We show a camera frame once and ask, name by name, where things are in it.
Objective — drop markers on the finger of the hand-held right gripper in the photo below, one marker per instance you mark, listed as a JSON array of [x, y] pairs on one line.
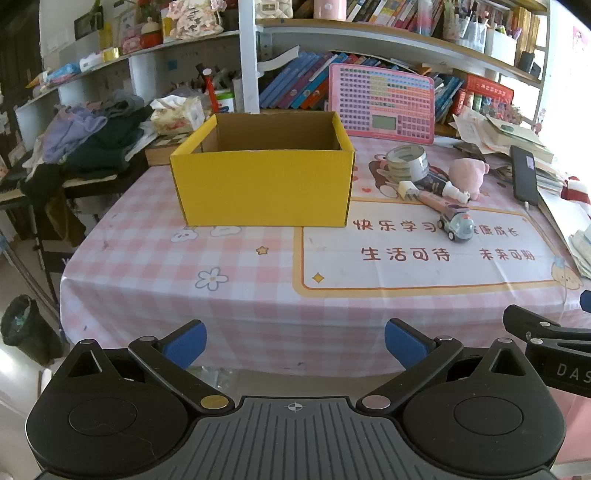
[[586, 299], [531, 323]]

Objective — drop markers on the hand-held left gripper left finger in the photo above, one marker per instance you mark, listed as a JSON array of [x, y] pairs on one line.
[[187, 344]]

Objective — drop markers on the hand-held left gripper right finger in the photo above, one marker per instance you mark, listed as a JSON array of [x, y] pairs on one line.
[[406, 344]]

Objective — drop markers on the grey toy car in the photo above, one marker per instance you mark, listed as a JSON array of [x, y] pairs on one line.
[[457, 224]]

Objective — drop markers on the white charger plug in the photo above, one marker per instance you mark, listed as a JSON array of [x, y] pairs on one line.
[[407, 189]]

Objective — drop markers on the dark bottle with white cap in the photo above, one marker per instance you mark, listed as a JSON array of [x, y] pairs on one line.
[[434, 183]]

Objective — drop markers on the pink plush toy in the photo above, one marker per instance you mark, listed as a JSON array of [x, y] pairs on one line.
[[466, 173]]

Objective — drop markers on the yellow cardboard box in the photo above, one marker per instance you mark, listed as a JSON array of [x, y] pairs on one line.
[[263, 189]]

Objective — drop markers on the grey tape roll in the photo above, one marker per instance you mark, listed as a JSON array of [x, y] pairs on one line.
[[408, 164]]

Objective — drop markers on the white storage container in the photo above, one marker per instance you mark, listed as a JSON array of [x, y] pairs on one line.
[[501, 46]]

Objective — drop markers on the black smartphone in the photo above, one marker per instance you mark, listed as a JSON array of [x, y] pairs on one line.
[[524, 175]]

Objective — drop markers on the black trash bin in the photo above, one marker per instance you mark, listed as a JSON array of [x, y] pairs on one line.
[[27, 330]]

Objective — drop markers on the pile of papers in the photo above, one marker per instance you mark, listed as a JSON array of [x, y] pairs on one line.
[[498, 134]]

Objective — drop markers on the dark side table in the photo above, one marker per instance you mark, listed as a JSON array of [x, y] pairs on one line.
[[92, 182]]

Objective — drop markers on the wooden chessboard box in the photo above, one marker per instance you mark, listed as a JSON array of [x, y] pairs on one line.
[[161, 150]]

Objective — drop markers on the pile of clothes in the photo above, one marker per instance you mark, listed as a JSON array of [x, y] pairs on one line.
[[97, 138]]

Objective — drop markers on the red book box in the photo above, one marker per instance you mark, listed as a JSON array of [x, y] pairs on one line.
[[489, 92]]

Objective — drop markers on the soft tissue pack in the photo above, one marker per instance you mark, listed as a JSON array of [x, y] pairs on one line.
[[178, 115]]

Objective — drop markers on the stack of thin blue books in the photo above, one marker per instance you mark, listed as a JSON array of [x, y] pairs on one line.
[[448, 97]]

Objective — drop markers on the pink button learning tablet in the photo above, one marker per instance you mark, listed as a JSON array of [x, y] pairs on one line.
[[381, 101]]

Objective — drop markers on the green and white box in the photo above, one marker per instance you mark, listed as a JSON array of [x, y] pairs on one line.
[[225, 101]]

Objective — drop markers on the red marker with white cap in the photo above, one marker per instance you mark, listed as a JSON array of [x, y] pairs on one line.
[[211, 92]]

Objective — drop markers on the row of leaning books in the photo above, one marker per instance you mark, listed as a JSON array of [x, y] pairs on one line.
[[295, 85]]

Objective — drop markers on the white bookshelf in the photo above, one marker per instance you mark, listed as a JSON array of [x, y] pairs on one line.
[[249, 69]]

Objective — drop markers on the pen holder with pens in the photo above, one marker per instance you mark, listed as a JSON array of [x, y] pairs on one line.
[[464, 27]]

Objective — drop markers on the red round pot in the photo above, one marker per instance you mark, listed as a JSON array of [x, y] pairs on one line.
[[151, 34]]

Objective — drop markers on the dark cabinet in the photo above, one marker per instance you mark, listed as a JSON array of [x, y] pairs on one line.
[[18, 69]]

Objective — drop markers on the pink floral bag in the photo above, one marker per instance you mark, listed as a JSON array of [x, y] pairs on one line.
[[194, 21]]

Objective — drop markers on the row of upright colourful books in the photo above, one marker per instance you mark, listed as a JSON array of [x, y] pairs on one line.
[[392, 11]]

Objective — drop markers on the pink canister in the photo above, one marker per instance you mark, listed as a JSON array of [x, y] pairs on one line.
[[330, 9]]

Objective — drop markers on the white quilted bag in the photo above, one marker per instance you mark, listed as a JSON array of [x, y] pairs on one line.
[[273, 8]]

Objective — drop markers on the black picture frame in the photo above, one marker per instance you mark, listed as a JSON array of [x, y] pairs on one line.
[[87, 25]]

